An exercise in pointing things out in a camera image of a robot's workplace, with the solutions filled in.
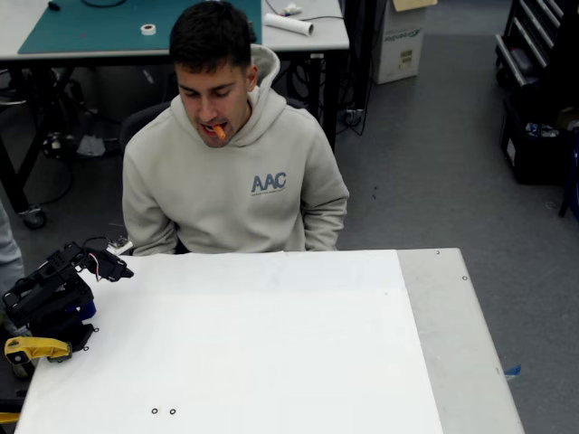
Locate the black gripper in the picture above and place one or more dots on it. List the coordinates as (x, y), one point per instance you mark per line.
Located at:
(116, 268)

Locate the black office chair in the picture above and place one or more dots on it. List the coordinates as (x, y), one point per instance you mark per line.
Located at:
(135, 122)

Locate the blue tape scrap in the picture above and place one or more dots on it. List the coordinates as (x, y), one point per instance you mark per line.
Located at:
(513, 371)

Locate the white rolled paper tube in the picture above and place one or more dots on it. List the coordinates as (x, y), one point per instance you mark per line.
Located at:
(289, 24)

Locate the small white tube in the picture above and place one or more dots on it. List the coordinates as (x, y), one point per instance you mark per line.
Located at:
(291, 8)

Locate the white tape roll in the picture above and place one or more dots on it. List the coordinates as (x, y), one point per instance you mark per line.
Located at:
(148, 29)

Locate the green cutting mat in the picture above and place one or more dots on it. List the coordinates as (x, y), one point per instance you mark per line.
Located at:
(90, 27)

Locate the yellow black clamp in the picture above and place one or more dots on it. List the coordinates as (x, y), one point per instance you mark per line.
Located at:
(36, 349)

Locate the person in grey clothing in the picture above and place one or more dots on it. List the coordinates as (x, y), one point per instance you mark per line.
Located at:
(9, 257)

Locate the black tool cart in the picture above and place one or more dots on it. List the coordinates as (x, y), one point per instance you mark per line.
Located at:
(529, 40)

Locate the white cardboard box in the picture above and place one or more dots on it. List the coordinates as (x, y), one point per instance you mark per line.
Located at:
(400, 50)

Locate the man in beige hoodie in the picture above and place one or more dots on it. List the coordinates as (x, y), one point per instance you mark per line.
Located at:
(253, 217)

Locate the grey table with black legs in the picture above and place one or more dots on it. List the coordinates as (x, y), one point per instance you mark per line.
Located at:
(316, 38)

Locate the black storage bin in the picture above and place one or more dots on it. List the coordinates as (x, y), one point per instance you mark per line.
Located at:
(534, 153)

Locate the black caster wheel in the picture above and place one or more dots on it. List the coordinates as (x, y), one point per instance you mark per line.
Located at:
(34, 218)
(353, 117)

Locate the small orange snack piece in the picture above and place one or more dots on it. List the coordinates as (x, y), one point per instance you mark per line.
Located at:
(220, 132)

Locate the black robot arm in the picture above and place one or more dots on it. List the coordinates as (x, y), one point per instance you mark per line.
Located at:
(50, 298)

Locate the white paper sheet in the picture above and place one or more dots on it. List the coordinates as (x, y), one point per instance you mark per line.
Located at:
(249, 343)

